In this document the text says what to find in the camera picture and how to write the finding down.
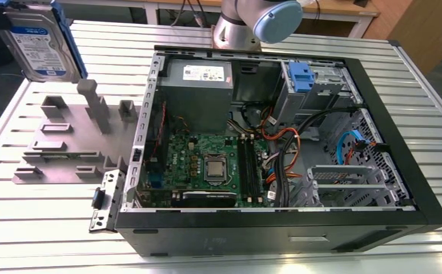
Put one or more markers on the hard disk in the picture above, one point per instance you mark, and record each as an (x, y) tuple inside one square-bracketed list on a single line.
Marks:
[(42, 51)]

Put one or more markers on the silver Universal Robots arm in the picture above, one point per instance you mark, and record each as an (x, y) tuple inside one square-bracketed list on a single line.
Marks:
[(237, 31)]

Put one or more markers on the metal disk bay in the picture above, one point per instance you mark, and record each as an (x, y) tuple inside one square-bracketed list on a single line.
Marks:
[(342, 187)]

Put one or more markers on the grey parts rack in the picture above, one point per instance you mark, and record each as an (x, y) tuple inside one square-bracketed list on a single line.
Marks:
[(83, 142)]

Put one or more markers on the green RAM stick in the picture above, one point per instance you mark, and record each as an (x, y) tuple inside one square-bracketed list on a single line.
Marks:
[(67, 156)]

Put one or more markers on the grey power supply unit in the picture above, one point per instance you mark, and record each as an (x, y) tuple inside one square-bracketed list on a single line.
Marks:
[(198, 108)]

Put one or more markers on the blue black port plug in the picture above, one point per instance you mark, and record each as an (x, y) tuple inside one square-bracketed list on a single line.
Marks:
[(98, 197)]

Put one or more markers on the green motherboard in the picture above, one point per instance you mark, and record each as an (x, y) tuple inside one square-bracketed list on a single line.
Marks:
[(213, 142)]

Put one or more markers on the silver CPU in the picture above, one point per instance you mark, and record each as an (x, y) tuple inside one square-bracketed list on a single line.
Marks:
[(215, 168)]

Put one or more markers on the black CPU socket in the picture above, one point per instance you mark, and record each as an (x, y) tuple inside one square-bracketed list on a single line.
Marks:
[(215, 179)]

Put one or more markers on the blue plastic bay latch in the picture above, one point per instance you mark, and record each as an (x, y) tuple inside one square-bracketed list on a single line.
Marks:
[(301, 71)]

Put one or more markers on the black graphics card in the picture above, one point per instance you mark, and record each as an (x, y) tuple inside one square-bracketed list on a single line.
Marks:
[(206, 198)]

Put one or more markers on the black RAM slot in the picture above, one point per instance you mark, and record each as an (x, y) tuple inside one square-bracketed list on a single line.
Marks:
[(255, 171), (243, 171)]

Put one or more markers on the metal drive bay cage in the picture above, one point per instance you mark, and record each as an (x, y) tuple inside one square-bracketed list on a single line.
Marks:
[(320, 97)]

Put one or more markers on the wooden desk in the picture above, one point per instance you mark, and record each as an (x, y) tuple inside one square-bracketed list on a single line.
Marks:
[(358, 11)]

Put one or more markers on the black open PC case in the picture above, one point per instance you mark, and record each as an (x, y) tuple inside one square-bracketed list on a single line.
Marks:
[(243, 237)]

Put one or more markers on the wooden cabinet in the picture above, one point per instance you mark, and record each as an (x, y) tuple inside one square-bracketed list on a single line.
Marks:
[(426, 28)]

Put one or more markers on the white desk frame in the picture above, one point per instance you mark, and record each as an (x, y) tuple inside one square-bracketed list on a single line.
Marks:
[(151, 15)]

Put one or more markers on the metal card retention bracket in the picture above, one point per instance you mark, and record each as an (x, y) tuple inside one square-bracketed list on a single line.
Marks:
[(109, 199)]

